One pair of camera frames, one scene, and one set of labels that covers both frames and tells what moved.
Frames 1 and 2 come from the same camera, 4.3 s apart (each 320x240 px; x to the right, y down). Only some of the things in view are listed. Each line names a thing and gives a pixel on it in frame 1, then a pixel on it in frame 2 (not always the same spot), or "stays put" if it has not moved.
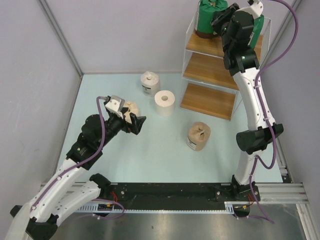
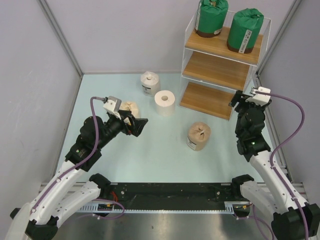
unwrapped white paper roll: [165, 102] stays put
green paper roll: [204, 28] stays put
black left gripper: [136, 121] stays put
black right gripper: [220, 16] to [236, 98]
